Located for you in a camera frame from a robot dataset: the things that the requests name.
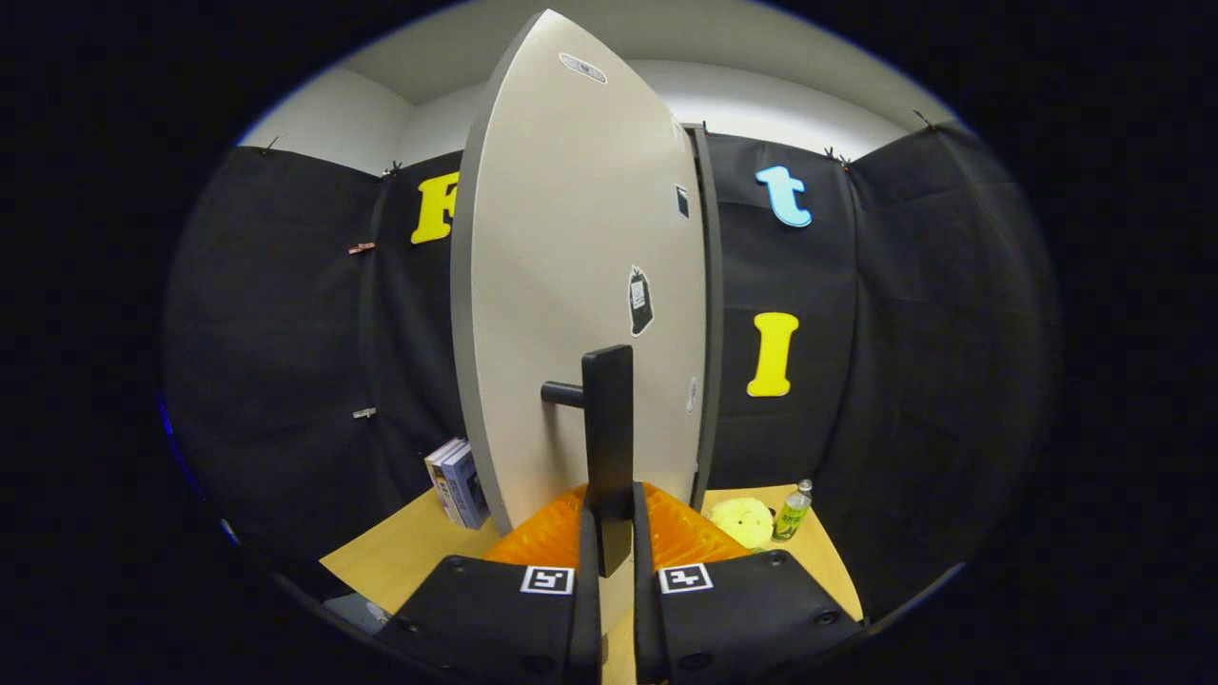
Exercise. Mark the black backdrop cloth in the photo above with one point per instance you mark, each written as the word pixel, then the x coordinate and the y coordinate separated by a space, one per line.
pixel 285 333

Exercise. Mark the beige shoe cabinet door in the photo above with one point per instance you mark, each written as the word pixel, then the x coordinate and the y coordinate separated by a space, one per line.
pixel 552 285

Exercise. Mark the blue book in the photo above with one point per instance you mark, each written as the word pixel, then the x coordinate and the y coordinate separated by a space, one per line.
pixel 468 490

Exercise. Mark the yellow plush toy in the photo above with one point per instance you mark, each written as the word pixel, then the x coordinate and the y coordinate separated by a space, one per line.
pixel 742 521

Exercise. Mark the green label bottle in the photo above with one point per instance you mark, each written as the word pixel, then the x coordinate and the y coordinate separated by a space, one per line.
pixel 790 518

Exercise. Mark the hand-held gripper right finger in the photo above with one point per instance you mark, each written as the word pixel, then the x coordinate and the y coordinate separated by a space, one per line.
pixel 647 618

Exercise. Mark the white striped book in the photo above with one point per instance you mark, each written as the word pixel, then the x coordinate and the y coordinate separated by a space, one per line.
pixel 440 476

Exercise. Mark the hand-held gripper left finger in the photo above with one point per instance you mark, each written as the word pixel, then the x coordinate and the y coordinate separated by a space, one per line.
pixel 590 618

